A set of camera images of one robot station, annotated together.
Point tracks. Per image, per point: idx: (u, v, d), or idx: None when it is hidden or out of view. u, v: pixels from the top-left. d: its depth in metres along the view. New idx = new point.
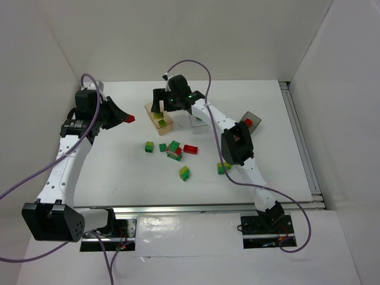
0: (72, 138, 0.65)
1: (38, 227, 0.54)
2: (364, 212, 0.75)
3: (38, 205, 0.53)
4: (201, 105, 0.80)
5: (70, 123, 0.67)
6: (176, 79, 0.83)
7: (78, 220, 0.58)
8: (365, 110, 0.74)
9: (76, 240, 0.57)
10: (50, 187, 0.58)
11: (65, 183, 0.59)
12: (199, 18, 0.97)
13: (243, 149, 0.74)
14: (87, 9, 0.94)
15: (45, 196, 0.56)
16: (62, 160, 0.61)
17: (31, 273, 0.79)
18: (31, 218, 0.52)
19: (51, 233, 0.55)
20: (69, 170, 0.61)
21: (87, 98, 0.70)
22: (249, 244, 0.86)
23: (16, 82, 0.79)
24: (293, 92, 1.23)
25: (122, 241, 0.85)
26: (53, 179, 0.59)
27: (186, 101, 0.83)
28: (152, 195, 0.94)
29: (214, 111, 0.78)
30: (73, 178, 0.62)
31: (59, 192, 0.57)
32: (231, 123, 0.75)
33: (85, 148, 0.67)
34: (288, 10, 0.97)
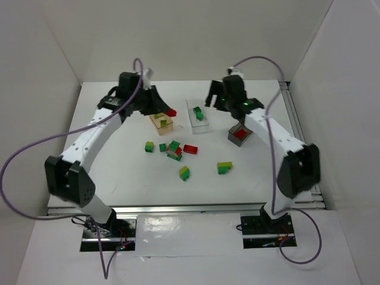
0: (106, 111, 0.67)
1: (54, 182, 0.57)
2: (364, 211, 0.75)
3: (59, 161, 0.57)
4: (259, 116, 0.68)
5: (108, 98, 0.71)
6: (231, 79, 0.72)
7: (91, 188, 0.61)
8: (365, 108, 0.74)
9: (82, 204, 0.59)
10: (74, 148, 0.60)
11: (87, 149, 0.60)
12: (199, 18, 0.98)
13: (306, 180, 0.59)
14: (88, 9, 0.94)
15: (67, 155, 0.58)
16: (91, 127, 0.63)
17: (30, 273, 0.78)
18: (50, 172, 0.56)
19: (65, 192, 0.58)
20: (95, 137, 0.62)
21: (129, 80, 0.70)
22: (249, 244, 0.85)
23: (17, 81, 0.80)
24: (293, 92, 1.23)
25: (122, 241, 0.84)
26: (79, 142, 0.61)
27: (240, 109, 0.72)
28: (152, 195, 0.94)
29: (274, 127, 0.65)
30: (97, 147, 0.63)
31: (80, 154, 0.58)
32: (297, 145, 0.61)
33: (115, 123, 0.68)
34: (288, 10, 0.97)
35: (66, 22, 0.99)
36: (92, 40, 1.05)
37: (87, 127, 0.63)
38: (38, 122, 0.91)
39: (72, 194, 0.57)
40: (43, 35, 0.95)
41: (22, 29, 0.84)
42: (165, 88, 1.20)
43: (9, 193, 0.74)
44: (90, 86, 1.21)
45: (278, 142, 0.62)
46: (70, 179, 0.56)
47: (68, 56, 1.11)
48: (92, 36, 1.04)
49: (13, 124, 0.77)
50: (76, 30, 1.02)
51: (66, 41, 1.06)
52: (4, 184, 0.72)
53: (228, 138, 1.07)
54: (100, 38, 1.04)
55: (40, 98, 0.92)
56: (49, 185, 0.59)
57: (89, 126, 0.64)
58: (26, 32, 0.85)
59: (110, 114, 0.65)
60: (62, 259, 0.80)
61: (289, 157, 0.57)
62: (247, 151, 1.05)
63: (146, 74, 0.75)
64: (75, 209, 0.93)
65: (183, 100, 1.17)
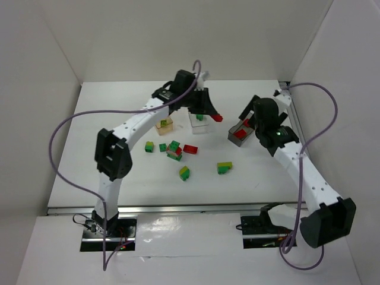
0: (158, 101, 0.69)
1: (100, 151, 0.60)
2: (364, 211, 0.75)
3: (110, 134, 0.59)
4: (293, 153, 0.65)
5: (162, 91, 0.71)
6: (265, 104, 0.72)
7: (129, 164, 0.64)
8: (366, 108, 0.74)
9: (118, 176, 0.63)
10: (124, 127, 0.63)
11: (135, 130, 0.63)
12: (199, 17, 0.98)
13: (332, 233, 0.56)
14: (87, 8, 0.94)
15: (118, 131, 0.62)
16: (142, 113, 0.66)
17: (30, 274, 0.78)
18: (100, 142, 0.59)
19: (107, 162, 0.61)
20: (143, 122, 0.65)
21: (184, 78, 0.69)
22: (249, 244, 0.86)
23: (16, 80, 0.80)
24: (293, 92, 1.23)
25: (122, 241, 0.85)
26: (130, 122, 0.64)
27: (272, 138, 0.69)
28: (152, 195, 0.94)
29: (308, 170, 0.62)
30: (143, 132, 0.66)
31: (127, 133, 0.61)
32: (332, 196, 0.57)
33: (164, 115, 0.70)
34: (289, 9, 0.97)
35: (65, 23, 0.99)
36: (92, 40, 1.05)
37: (139, 111, 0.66)
38: (38, 122, 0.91)
39: (113, 166, 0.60)
40: (43, 35, 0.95)
41: (21, 29, 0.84)
42: None
43: (8, 193, 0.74)
44: (90, 86, 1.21)
45: (310, 187, 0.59)
46: (116, 153, 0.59)
47: (68, 56, 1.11)
48: (92, 36, 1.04)
49: (13, 124, 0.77)
50: (76, 30, 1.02)
51: (66, 42, 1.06)
52: (4, 184, 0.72)
53: (228, 139, 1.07)
54: (100, 38, 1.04)
55: (40, 97, 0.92)
56: (95, 153, 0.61)
57: (140, 110, 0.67)
58: (25, 33, 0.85)
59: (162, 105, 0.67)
60: (62, 259, 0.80)
61: (321, 211, 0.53)
62: (247, 151, 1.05)
63: (203, 76, 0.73)
64: (75, 209, 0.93)
65: None
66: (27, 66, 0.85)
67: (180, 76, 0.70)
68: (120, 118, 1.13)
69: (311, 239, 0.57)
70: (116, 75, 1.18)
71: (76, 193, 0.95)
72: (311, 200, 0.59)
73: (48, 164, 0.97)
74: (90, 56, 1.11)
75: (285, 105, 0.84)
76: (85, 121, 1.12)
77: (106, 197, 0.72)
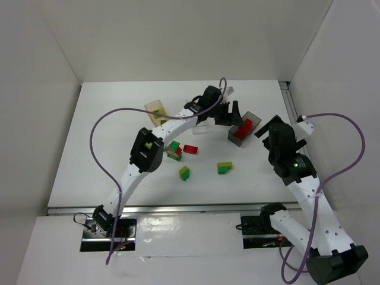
0: (190, 111, 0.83)
1: (138, 146, 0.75)
2: (364, 212, 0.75)
3: (148, 133, 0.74)
4: (309, 191, 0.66)
5: (193, 104, 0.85)
6: (282, 132, 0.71)
7: (158, 161, 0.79)
8: (366, 108, 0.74)
9: (149, 170, 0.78)
10: (161, 129, 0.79)
11: (169, 133, 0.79)
12: (199, 17, 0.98)
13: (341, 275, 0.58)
14: (87, 8, 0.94)
15: (156, 132, 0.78)
16: (177, 119, 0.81)
17: (29, 274, 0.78)
18: (140, 138, 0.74)
19: (142, 157, 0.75)
20: (177, 127, 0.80)
21: (212, 94, 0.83)
22: (249, 244, 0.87)
23: (16, 80, 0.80)
24: (293, 92, 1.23)
25: (122, 241, 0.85)
26: (166, 126, 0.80)
27: (288, 169, 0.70)
28: (153, 196, 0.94)
29: (322, 211, 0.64)
30: (174, 136, 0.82)
31: (164, 134, 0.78)
32: (345, 243, 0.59)
33: (192, 124, 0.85)
34: (290, 9, 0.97)
35: (66, 23, 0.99)
36: (92, 41, 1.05)
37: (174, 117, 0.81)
38: (38, 123, 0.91)
39: (146, 161, 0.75)
40: (42, 36, 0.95)
41: (21, 29, 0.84)
42: (165, 88, 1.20)
43: (8, 193, 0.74)
44: (90, 85, 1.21)
45: (324, 230, 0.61)
46: (152, 149, 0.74)
47: (68, 56, 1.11)
48: (92, 36, 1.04)
49: (13, 125, 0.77)
50: (76, 31, 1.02)
51: (67, 42, 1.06)
52: (4, 184, 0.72)
53: (228, 139, 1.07)
54: (100, 38, 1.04)
55: (40, 97, 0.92)
56: (132, 147, 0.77)
57: (175, 117, 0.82)
58: (25, 33, 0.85)
59: (193, 115, 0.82)
60: (62, 259, 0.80)
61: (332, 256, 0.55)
62: (247, 151, 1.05)
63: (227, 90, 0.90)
64: (75, 209, 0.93)
65: (183, 100, 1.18)
66: (26, 66, 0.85)
67: (206, 93, 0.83)
68: (120, 117, 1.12)
69: (318, 277, 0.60)
70: (116, 74, 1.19)
71: (76, 192, 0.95)
72: (322, 240, 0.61)
73: (48, 164, 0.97)
74: (90, 56, 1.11)
75: (306, 134, 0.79)
76: (85, 122, 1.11)
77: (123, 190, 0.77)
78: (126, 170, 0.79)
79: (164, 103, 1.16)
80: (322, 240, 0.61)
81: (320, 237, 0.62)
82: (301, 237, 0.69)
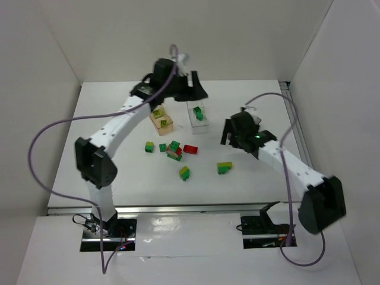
0: (136, 100, 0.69)
1: (81, 161, 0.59)
2: (364, 212, 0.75)
3: (86, 143, 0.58)
4: (274, 150, 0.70)
5: (141, 86, 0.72)
6: (240, 116, 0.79)
7: (113, 173, 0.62)
8: (366, 108, 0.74)
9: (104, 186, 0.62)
10: (103, 133, 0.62)
11: (113, 135, 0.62)
12: (199, 17, 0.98)
13: (329, 213, 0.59)
14: (87, 8, 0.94)
15: (95, 138, 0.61)
16: (120, 114, 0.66)
17: (29, 274, 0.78)
18: (78, 152, 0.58)
19: (88, 172, 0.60)
20: (123, 125, 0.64)
21: (163, 69, 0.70)
22: (249, 244, 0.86)
23: (16, 79, 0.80)
24: (293, 92, 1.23)
25: (122, 241, 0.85)
26: (108, 127, 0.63)
27: (254, 142, 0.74)
28: (152, 196, 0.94)
29: (290, 161, 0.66)
30: (123, 135, 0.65)
31: (107, 139, 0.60)
32: (316, 177, 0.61)
33: (146, 114, 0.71)
34: (290, 9, 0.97)
35: (65, 23, 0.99)
36: (92, 41, 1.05)
37: (116, 113, 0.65)
38: (38, 122, 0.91)
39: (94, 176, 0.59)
40: (43, 36, 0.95)
41: (21, 29, 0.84)
42: None
43: (8, 193, 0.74)
44: (90, 85, 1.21)
45: (295, 173, 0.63)
46: (95, 162, 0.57)
47: (69, 56, 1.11)
48: (92, 36, 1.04)
49: (13, 124, 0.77)
50: (76, 31, 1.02)
51: (67, 42, 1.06)
52: (4, 184, 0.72)
53: None
54: (100, 38, 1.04)
55: (40, 96, 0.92)
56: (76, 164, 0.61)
57: (119, 112, 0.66)
58: (25, 33, 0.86)
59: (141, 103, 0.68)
60: (62, 259, 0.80)
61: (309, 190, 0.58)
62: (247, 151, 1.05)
63: (182, 59, 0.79)
64: (75, 209, 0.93)
65: None
66: (26, 66, 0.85)
67: (157, 68, 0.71)
68: None
69: (310, 222, 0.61)
70: (116, 74, 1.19)
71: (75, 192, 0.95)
72: (298, 185, 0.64)
73: (48, 164, 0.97)
74: (90, 56, 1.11)
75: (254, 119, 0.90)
76: (85, 122, 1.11)
77: (99, 202, 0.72)
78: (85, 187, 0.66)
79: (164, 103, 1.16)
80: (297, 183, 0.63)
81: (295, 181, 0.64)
82: None
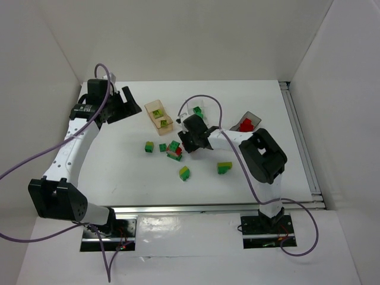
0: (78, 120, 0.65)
1: (42, 203, 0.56)
2: (364, 212, 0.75)
3: (44, 182, 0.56)
4: (215, 132, 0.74)
5: (80, 107, 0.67)
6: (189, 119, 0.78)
7: (82, 202, 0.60)
8: (366, 108, 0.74)
9: (78, 219, 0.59)
10: (57, 165, 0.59)
11: (70, 163, 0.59)
12: (199, 18, 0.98)
13: (274, 161, 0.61)
14: (87, 8, 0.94)
15: (51, 173, 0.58)
16: (69, 141, 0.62)
17: (29, 274, 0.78)
18: (36, 194, 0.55)
19: (55, 211, 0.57)
20: (76, 151, 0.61)
21: (98, 85, 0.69)
22: (249, 244, 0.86)
23: (16, 80, 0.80)
24: (293, 92, 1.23)
25: (122, 241, 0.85)
26: (59, 158, 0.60)
27: (202, 138, 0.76)
28: (152, 196, 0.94)
29: (228, 132, 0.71)
30: (79, 159, 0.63)
31: (64, 171, 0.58)
32: (249, 134, 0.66)
33: (95, 130, 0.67)
34: (289, 9, 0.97)
35: (65, 23, 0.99)
36: (92, 41, 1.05)
37: (65, 141, 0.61)
38: (38, 123, 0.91)
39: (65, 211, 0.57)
40: (42, 36, 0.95)
41: (21, 29, 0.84)
42: (165, 88, 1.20)
43: (9, 193, 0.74)
44: None
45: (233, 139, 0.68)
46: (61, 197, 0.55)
47: (69, 56, 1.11)
48: (92, 36, 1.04)
49: (13, 125, 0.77)
50: (76, 31, 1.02)
51: (67, 42, 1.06)
52: (5, 184, 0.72)
53: None
54: (100, 38, 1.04)
55: (40, 96, 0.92)
56: (37, 208, 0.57)
57: (65, 139, 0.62)
58: (25, 33, 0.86)
59: (86, 123, 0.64)
60: (63, 259, 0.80)
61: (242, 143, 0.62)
62: None
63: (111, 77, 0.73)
64: None
65: (183, 100, 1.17)
66: (25, 67, 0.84)
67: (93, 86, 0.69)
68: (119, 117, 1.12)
69: (263, 177, 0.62)
70: (116, 74, 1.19)
71: None
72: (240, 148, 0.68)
73: (47, 164, 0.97)
74: (90, 56, 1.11)
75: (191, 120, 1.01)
76: None
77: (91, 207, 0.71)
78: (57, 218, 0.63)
79: (164, 103, 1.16)
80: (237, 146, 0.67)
81: (236, 146, 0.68)
82: (273, 195, 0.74)
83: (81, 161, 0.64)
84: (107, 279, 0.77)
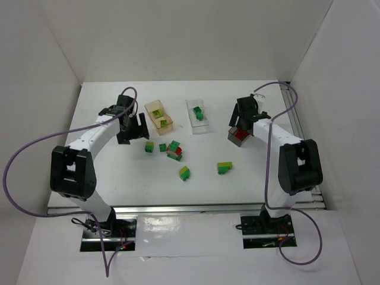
0: (105, 117, 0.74)
1: (59, 171, 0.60)
2: (364, 212, 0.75)
3: (66, 150, 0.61)
4: (263, 123, 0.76)
5: (108, 110, 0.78)
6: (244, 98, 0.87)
7: (92, 180, 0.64)
8: (367, 108, 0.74)
9: (86, 195, 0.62)
10: (81, 140, 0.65)
11: (92, 141, 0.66)
12: (199, 17, 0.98)
13: (306, 176, 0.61)
14: (86, 8, 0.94)
15: (74, 145, 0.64)
16: (96, 126, 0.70)
17: (29, 274, 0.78)
18: (56, 160, 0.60)
19: (67, 181, 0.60)
20: (99, 134, 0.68)
21: (126, 100, 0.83)
22: (249, 244, 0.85)
23: (15, 81, 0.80)
24: (293, 92, 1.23)
25: (122, 241, 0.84)
26: (85, 136, 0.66)
27: (249, 119, 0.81)
28: (153, 196, 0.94)
29: (276, 129, 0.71)
30: (98, 144, 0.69)
31: (86, 145, 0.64)
32: (295, 140, 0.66)
33: (116, 127, 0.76)
34: (289, 9, 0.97)
35: (65, 23, 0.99)
36: (92, 41, 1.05)
37: (92, 125, 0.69)
38: (38, 122, 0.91)
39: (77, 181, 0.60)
40: (42, 36, 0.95)
41: (21, 29, 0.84)
42: (165, 89, 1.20)
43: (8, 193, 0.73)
44: (90, 85, 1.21)
45: (278, 138, 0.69)
46: (78, 164, 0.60)
47: (68, 56, 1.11)
48: (92, 35, 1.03)
49: (12, 125, 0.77)
50: (76, 30, 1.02)
51: (67, 42, 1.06)
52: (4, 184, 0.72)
53: (228, 139, 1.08)
54: (100, 38, 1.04)
55: (40, 96, 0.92)
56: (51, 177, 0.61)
57: (93, 124, 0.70)
58: (25, 32, 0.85)
59: (113, 117, 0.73)
60: (63, 259, 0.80)
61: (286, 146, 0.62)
62: (247, 151, 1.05)
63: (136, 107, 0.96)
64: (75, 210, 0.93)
65: (183, 100, 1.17)
66: (25, 67, 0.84)
67: (121, 99, 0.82)
68: None
69: (287, 186, 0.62)
70: (116, 73, 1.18)
71: None
72: None
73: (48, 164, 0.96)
74: (90, 56, 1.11)
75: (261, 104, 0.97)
76: (86, 121, 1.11)
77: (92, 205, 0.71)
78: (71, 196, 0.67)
79: (164, 103, 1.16)
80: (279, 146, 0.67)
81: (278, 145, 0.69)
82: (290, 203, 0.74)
83: (98, 148, 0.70)
84: (105, 275, 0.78)
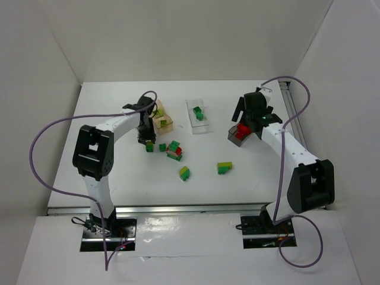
0: (129, 110, 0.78)
1: (82, 148, 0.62)
2: (364, 211, 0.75)
3: (91, 129, 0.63)
4: (276, 130, 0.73)
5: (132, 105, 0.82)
6: (252, 95, 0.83)
7: (110, 161, 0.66)
8: (367, 108, 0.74)
9: (103, 174, 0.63)
10: (105, 124, 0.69)
11: (115, 126, 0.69)
12: (200, 17, 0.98)
13: (316, 197, 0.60)
14: (86, 8, 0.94)
15: (100, 126, 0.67)
16: (120, 115, 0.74)
17: (29, 274, 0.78)
18: (82, 136, 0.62)
19: (86, 158, 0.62)
20: (122, 122, 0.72)
21: (148, 100, 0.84)
22: (249, 244, 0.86)
23: (15, 80, 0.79)
24: (293, 92, 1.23)
25: (122, 241, 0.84)
26: (109, 122, 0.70)
27: (257, 120, 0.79)
28: (153, 196, 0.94)
29: (288, 139, 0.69)
30: (120, 131, 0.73)
31: (110, 127, 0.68)
32: (310, 158, 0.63)
33: (136, 122, 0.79)
34: (290, 9, 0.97)
35: (66, 22, 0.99)
36: (92, 40, 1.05)
37: (116, 114, 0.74)
38: (38, 122, 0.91)
39: (97, 160, 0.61)
40: (42, 35, 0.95)
41: (21, 28, 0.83)
42: (165, 88, 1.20)
43: (9, 193, 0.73)
44: (89, 85, 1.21)
45: (291, 152, 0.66)
46: (101, 143, 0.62)
47: (68, 55, 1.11)
48: (92, 35, 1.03)
49: (12, 124, 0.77)
50: (76, 30, 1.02)
51: (67, 41, 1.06)
52: (5, 184, 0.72)
53: (228, 139, 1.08)
54: (101, 38, 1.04)
55: (40, 96, 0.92)
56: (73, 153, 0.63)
57: (117, 114, 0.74)
58: (25, 31, 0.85)
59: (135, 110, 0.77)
60: (63, 259, 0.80)
61: (299, 168, 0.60)
62: (247, 151, 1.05)
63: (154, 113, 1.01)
64: (76, 210, 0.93)
65: (183, 100, 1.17)
66: (25, 67, 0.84)
67: (143, 100, 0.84)
68: None
69: (297, 205, 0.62)
70: (116, 73, 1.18)
71: (74, 193, 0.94)
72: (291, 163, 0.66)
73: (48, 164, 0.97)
74: (90, 55, 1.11)
75: (268, 98, 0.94)
76: (86, 121, 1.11)
77: (98, 198, 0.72)
78: (86, 181, 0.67)
79: (164, 103, 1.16)
80: (292, 162, 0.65)
81: (290, 160, 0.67)
82: None
83: (118, 135, 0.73)
84: (105, 268, 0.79)
